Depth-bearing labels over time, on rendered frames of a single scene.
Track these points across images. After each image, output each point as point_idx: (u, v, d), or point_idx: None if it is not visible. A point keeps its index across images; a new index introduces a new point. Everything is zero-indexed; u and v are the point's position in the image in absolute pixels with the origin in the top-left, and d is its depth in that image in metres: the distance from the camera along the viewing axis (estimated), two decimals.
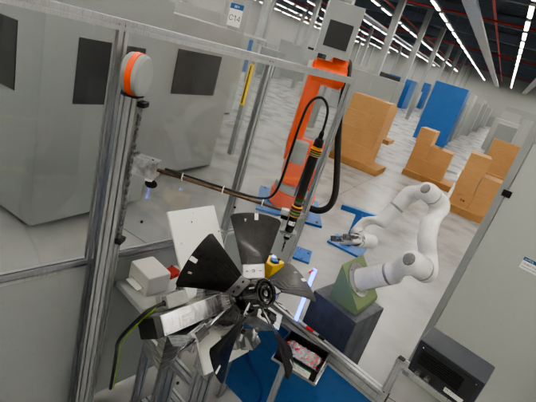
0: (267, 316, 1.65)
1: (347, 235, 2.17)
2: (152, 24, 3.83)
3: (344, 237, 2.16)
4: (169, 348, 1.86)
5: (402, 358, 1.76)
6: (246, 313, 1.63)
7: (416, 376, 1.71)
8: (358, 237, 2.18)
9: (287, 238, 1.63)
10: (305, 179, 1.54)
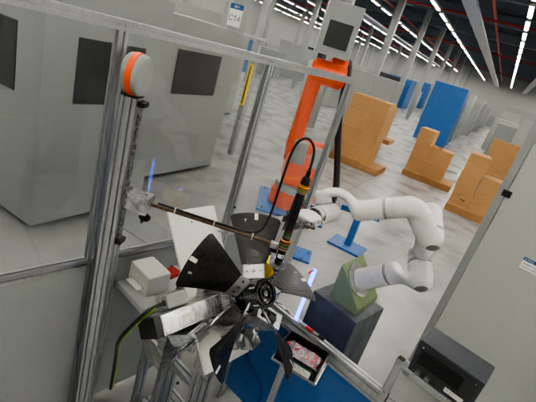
0: (267, 316, 1.65)
1: (301, 225, 1.60)
2: (152, 24, 3.83)
3: (295, 227, 1.59)
4: (169, 348, 1.86)
5: (402, 358, 1.76)
6: (246, 313, 1.63)
7: (416, 376, 1.71)
8: (313, 229, 1.62)
9: (276, 269, 1.69)
10: (293, 215, 1.59)
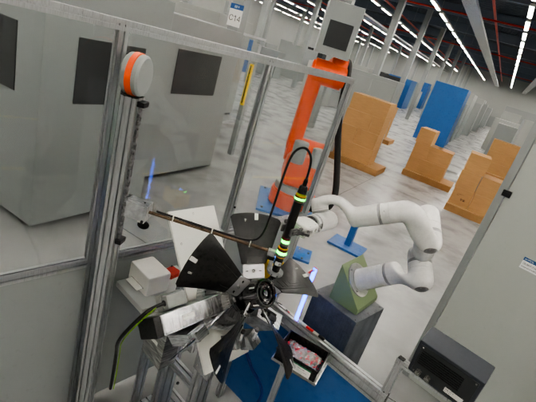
0: (267, 316, 1.65)
1: (295, 232, 1.62)
2: (152, 24, 3.83)
3: (290, 234, 1.61)
4: (169, 348, 1.86)
5: (402, 358, 1.76)
6: (246, 313, 1.63)
7: (416, 376, 1.71)
8: (308, 236, 1.64)
9: (273, 277, 1.70)
10: (291, 223, 1.61)
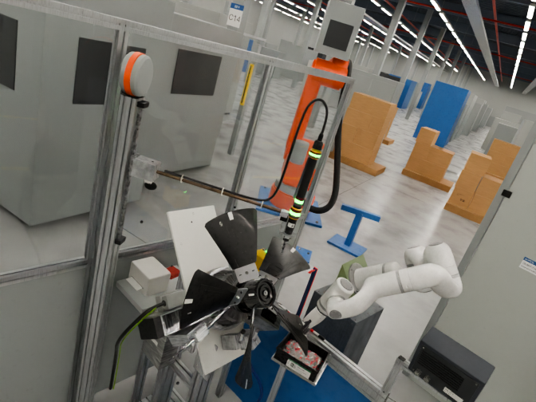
0: (254, 317, 1.60)
1: None
2: (152, 24, 3.83)
3: None
4: (169, 348, 1.86)
5: (402, 358, 1.76)
6: (238, 300, 1.62)
7: (416, 376, 1.71)
8: None
9: (286, 239, 1.64)
10: (305, 181, 1.54)
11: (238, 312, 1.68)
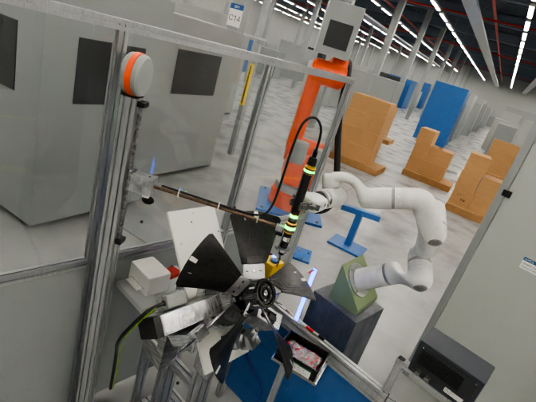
0: (247, 310, 1.58)
1: (305, 206, 1.58)
2: (152, 24, 3.83)
3: (300, 207, 1.57)
4: (169, 348, 1.86)
5: (402, 358, 1.76)
6: (237, 291, 1.62)
7: (416, 376, 1.71)
8: (317, 210, 1.60)
9: (281, 253, 1.66)
10: (300, 197, 1.56)
11: (234, 308, 1.67)
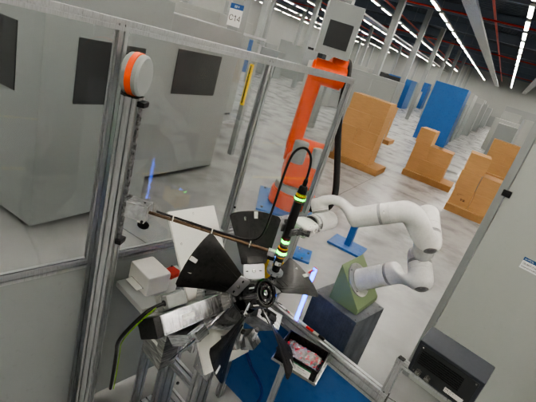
0: (247, 310, 1.58)
1: (295, 232, 1.62)
2: (152, 24, 3.83)
3: (290, 234, 1.61)
4: (169, 348, 1.86)
5: (402, 358, 1.76)
6: (237, 291, 1.62)
7: (416, 376, 1.71)
8: (308, 236, 1.64)
9: (273, 277, 1.70)
10: (291, 223, 1.61)
11: (234, 308, 1.67)
